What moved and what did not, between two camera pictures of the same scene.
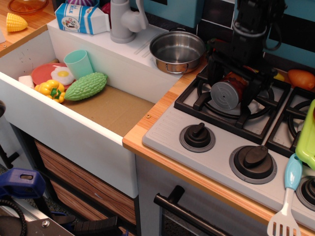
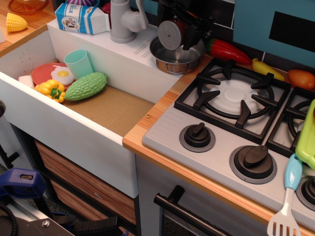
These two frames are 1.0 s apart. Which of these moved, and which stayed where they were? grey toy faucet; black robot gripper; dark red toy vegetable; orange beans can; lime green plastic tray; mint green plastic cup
Moved: black robot gripper; orange beans can
Stayed: lime green plastic tray; grey toy faucet; dark red toy vegetable; mint green plastic cup
